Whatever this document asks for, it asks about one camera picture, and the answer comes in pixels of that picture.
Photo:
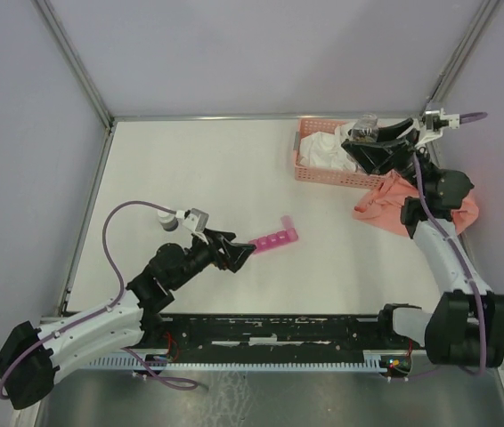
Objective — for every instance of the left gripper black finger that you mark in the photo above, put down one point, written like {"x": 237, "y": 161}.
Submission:
{"x": 217, "y": 236}
{"x": 235, "y": 255}

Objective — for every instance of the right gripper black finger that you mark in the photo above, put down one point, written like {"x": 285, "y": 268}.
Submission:
{"x": 380, "y": 158}
{"x": 401, "y": 130}

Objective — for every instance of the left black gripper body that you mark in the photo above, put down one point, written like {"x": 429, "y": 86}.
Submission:
{"x": 204, "y": 253}

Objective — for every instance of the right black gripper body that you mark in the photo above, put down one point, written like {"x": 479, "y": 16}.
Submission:
{"x": 407, "y": 166}

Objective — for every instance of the amber pill bottle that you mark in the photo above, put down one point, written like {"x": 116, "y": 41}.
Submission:
{"x": 365, "y": 129}

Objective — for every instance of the pink weekly pill organizer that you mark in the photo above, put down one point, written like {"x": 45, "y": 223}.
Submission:
{"x": 285, "y": 236}

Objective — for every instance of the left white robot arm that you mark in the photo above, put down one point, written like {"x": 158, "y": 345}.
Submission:
{"x": 35, "y": 358}

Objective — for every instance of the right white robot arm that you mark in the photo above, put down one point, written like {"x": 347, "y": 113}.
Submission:
{"x": 466, "y": 329}

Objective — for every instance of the pink plastic basket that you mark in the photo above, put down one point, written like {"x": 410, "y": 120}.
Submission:
{"x": 358, "y": 179}

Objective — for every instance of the white cap pill bottle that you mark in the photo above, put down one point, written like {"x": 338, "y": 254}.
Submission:
{"x": 168, "y": 221}

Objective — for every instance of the salmon pink cloth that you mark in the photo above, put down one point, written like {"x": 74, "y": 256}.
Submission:
{"x": 381, "y": 207}

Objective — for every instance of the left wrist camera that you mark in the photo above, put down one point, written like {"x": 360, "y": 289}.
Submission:
{"x": 194, "y": 220}

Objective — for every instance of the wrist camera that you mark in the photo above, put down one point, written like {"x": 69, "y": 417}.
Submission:
{"x": 194, "y": 220}
{"x": 433, "y": 122}

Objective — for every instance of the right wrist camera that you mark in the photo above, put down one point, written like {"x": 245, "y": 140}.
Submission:
{"x": 433, "y": 122}

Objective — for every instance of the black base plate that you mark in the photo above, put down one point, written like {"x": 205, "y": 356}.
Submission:
{"x": 262, "y": 338}

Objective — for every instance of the white slotted cable duct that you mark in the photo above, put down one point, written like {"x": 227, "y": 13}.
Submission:
{"x": 124, "y": 361}

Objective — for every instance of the right aluminium frame post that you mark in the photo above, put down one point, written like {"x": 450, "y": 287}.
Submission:
{"x": 458, "y": 59}

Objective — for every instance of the aluminium frame post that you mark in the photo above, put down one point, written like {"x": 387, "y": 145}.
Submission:
{"x": 458, "y": 59}
{"x": 69, "y": 52}

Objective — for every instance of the left aluminium frame post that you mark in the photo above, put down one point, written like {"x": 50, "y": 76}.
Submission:
{"x": 69, "y": 52}

